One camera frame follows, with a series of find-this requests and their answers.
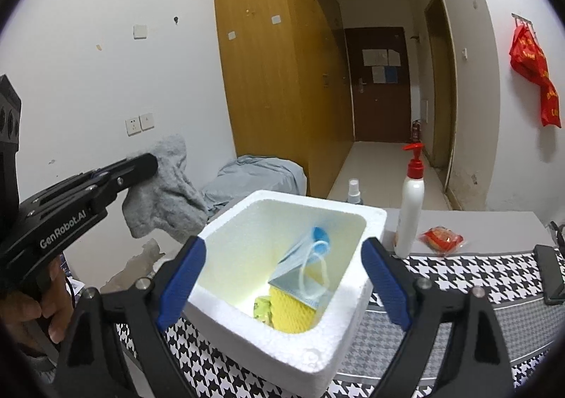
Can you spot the light wooden door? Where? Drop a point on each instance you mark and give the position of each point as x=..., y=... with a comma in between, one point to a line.
x=441, y=93

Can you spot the blue spray bottle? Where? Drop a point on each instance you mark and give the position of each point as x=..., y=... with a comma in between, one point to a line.
x=354, y=192

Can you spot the blue notice paper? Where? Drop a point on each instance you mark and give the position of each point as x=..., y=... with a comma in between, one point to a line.
x=391, y=75

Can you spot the white wall switch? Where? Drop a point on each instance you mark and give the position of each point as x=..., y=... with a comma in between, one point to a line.
x=147, y=121
x=141, y=31

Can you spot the red fire extinguisher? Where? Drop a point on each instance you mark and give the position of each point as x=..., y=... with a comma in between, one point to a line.
x=416, y=133

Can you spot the metal wall hook rack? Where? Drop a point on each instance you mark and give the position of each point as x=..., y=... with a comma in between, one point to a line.
x=522, y=19

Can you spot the pale blue cloth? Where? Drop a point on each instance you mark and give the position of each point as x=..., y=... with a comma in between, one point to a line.
x=256, y=177

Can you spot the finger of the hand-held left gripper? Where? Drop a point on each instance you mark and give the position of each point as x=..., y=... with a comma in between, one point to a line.
x=66, y=188
x=132, y=173

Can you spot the white wall socket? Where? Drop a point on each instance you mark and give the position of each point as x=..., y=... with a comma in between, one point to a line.
x=133, y=126

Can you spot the red printed bags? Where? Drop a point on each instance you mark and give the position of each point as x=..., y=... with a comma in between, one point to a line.
x=529, y=58

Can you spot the dark brown door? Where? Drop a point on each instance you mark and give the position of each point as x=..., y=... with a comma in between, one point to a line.
x=379, y=115

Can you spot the yellow foam net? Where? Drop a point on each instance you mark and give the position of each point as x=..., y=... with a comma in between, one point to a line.
x=291, y=309

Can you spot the blue face mask pack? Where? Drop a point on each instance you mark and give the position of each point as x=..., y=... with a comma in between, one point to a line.
x=295, y=265

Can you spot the wooden wardrobe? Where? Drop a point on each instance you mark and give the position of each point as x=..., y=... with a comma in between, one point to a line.
x=265, y=71

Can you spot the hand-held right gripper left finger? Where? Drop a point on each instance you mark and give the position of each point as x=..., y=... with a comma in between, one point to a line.
x=181, y=283

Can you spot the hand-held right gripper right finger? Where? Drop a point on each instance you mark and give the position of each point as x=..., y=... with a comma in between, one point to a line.
x=388, y=283

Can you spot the white foam box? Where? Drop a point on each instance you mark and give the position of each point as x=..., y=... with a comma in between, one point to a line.
x=287, y=358

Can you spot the white notice papers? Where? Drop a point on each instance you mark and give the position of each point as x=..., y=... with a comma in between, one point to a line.
x=373, y=58

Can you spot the grey cloth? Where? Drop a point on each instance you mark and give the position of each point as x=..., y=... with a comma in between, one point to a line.
x=172, y=195

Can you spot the black smartphone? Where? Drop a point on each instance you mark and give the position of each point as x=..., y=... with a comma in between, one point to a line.
x=551, y=274

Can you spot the white pump lotion bottle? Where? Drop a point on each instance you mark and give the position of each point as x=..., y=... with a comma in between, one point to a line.
x=410, y=212

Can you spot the person's left hand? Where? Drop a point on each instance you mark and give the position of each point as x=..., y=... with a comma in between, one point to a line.
x=22, y=314

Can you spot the houndstooth grey tablecloth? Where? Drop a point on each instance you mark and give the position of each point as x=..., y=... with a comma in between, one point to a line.
x=499, y=274

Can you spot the red snack packet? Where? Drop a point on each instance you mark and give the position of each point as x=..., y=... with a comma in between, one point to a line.
x=441, y=239

